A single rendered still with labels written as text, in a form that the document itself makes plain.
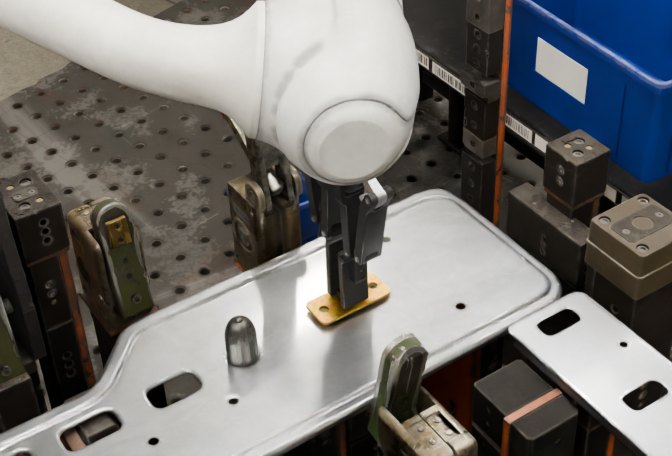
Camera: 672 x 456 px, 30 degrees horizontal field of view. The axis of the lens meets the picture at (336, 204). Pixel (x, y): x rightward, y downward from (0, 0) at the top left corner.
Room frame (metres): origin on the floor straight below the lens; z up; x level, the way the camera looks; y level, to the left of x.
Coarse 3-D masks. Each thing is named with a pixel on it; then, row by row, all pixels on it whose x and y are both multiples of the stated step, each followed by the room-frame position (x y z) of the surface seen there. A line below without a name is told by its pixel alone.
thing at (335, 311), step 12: (372, 276) 0.97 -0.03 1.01; (384, 288) 0.95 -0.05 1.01; (312, 300) 0.93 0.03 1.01; (324, 300) 0.93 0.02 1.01; (336, 300) 0.93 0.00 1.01; (372, 300) 0.93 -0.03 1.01; (312, 312) 0.92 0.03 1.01; (336, 312) 0.91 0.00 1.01; (348, 312) 0.91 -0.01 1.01; (324, 324) 0.90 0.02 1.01
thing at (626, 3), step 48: (528, 0) 1.25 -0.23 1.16; (576, 0) 1.40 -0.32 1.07; (624, 0) 1.34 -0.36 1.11; (528, 48) 1.25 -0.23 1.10; (576, 48) 1.18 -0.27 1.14; (624, 48) 1.33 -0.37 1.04; (528, 96) 1.24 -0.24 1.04; (576, 96) 1.17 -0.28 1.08; (624, 96) 1.11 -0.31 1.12; (624, 144) 1.10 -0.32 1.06
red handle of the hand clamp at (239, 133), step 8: (232, 120) 1.11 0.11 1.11; (232, 128) 1.11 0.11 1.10; (240, 128) 1.10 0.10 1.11; (240, 136) 1.09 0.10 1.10; (240, 144) 1.09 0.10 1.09; (272, 168) 1.07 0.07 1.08; (272, 176) 1.06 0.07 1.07; (272, 184) 1.05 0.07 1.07; (280, 184) 1.05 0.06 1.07; (272, 192) 1.04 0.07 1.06
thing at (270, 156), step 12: (252, 144) 1.05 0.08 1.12; (264, 144) 1.06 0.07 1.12; (252, 156) 1.05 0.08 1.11; (264, 156) 1.06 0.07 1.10; (276, 156) 1.06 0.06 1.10; (252, 168) 1.05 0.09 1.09; (264, 168) 1.04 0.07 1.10; (276, 168) 1.07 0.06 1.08; (288, 168) 1.06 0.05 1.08; (264, 180) 1.04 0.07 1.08; (288, 180) 1.05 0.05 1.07; (264, 192) 1.04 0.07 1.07; (288, 192) 1.05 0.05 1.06
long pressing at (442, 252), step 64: (448, 192) 1.11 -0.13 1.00; (320, 256) 1.01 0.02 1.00; (384, 256) 1.01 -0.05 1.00; (448, 256) 1.00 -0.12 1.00; (512, 256) 1.00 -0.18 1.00; (192, 320) 0.92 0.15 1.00; (256, 320) 0.92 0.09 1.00; (384, 320) 0.91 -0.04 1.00; (448, 320) 0.90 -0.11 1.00; (512, 320) 0.90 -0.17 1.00; (128, 384) 0.84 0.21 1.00; (256, 384) 0.83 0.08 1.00; (320, 384) 0.83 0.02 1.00; (0, 448) 0.76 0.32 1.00; (64, 448) 0.76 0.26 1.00; (128, 448) 0.76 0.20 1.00; (192, 448) 0.75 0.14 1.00; (256, 448) 0.75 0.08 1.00
